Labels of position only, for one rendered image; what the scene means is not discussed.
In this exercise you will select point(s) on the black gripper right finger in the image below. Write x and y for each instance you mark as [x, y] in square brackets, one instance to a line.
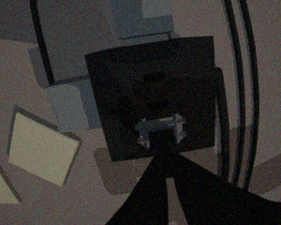
[208, 199]

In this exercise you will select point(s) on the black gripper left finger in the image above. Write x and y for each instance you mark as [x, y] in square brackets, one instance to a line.
[148, 202]

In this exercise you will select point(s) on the beige flat square tile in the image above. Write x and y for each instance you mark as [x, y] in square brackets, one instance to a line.
[7, 193]

